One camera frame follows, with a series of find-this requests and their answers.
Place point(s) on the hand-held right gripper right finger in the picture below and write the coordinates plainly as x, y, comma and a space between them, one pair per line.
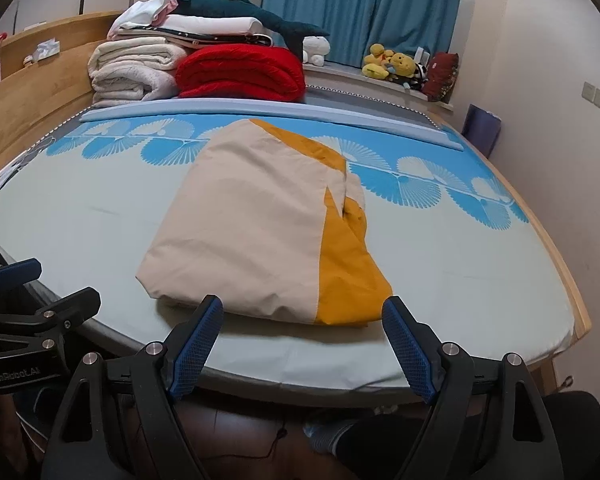
410, 355

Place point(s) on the white and pink folded clothes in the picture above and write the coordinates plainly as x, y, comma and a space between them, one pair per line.
137, 15

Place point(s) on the beige and orange hooded jacket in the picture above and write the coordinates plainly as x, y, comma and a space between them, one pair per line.
250, 220

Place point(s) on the blue curtain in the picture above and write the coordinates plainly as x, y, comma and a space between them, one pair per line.
365, 5

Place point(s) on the dark trimmed folded sheet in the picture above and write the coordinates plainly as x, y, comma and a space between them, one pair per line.
200, 39

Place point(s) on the person's left forearm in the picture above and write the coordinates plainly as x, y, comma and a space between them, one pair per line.
2, 427

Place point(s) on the yellow bear plush toy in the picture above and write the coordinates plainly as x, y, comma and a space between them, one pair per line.
401, 67

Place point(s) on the crumpled clear plastic bag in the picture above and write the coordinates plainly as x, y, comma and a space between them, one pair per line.
46, 51

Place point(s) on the cream fluffy folded blanket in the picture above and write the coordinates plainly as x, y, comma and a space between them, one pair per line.
130, 87

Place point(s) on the yellow dog plush toy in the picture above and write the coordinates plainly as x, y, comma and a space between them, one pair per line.
376, 62

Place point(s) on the wooden bed frame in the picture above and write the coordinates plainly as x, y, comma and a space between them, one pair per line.
40, 80

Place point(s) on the black and white plush toy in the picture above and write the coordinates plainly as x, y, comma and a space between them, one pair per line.
419, 76

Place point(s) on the red folded blanket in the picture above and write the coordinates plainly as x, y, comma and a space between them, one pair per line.
240, 75

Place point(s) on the cream folded quilt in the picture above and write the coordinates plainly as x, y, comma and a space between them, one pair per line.
135, 55

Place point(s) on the white window ledge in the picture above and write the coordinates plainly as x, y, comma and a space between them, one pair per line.
340, 72

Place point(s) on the purple bag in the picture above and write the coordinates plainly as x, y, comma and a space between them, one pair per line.
481, 130

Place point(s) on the white folded duvet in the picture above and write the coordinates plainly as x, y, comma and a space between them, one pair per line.
215, 24

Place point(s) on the red cushion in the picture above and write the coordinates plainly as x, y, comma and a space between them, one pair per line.
441, 76

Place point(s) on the grey trimmed mattress pad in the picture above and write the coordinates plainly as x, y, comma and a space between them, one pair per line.
370, 97

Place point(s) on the dark teal shark plush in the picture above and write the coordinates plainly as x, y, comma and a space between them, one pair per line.
230, 7

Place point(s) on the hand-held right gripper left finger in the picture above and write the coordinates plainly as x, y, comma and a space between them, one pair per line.
197, 345

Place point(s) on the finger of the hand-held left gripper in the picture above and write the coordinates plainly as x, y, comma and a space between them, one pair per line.
75, 305
15, 272

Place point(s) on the small doll figure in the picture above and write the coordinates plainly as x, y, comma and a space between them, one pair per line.
28, 60

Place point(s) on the person's leg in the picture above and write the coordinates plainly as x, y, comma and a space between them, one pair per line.
580, 435
375, 440

